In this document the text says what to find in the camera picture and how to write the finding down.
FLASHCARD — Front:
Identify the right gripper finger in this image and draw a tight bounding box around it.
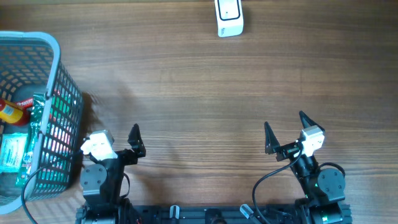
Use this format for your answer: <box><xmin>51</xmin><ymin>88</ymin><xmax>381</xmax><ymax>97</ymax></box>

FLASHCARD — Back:
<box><xmin>264</xmin><ymin>121</ymin><xmax>280</xmax><ymax>154</ymax></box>
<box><xmin>299</xmin><ymin>111</ymin><xmax>325</xmax><ymax>131</ymax></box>

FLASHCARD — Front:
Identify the green glove package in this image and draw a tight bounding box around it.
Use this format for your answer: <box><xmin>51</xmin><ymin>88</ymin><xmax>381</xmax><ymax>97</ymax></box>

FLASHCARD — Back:
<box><xmin>16</xmin><ymin>93</ymin><xmax>45</xmax><ymax>187</ymax></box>

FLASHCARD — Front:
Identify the teal wet wipes pack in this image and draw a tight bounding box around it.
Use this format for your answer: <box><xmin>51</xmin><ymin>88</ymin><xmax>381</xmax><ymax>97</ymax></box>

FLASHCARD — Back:
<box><xmin>1</xmin><ymin>133</ymin><xmax>28</xmax><ymax>172</ymax></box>

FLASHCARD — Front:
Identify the red sauce bottle green cap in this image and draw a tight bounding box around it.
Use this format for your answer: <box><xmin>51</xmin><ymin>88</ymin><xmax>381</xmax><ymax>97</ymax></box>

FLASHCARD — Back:
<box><xmin>1</xmin><ymin>98</ymin><xmax>30</xmax><ymax>126</ymax></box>

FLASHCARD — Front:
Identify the red instant coffee stick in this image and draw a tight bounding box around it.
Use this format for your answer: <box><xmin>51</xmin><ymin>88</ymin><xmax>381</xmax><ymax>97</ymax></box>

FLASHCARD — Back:
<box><xmin>16</xmin><ymin>98</ymin><xmax>34</xmax><ymax>109</ymax></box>

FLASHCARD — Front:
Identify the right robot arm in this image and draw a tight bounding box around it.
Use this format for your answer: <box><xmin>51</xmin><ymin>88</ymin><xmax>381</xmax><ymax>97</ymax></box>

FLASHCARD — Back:
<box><xmin>260</xmin><ymin>111</ymin><xmax>353</xmax><ymax>224</ymax></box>

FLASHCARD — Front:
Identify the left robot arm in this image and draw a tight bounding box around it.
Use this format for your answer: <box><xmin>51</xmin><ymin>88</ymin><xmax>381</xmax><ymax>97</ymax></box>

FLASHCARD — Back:
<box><xmin>75</xmin><ymin>124</ymin><xmax>146</xmax><ymax>224</ymax></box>

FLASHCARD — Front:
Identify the white barcode scanner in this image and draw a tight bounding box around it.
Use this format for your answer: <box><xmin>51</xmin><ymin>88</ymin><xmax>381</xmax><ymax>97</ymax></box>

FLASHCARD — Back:
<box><xmin>214</xmin><ymin>0</ymin><xmax>244</xmax><ymax>38</ymax></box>

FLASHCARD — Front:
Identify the grey plastic mesh basket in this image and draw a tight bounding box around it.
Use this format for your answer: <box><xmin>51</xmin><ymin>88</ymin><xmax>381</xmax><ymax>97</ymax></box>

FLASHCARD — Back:
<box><xmin>1</xmin><ymin>31</ymin><xmax>84</xmax><ymax>215</ymax></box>

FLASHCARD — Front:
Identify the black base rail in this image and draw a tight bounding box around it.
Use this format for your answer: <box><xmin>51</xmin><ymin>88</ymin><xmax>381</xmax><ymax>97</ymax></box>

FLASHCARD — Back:
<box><xmin>75</xmin><ymin>204</ymin><xmax>353</xmax><ymax>224</ymax></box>

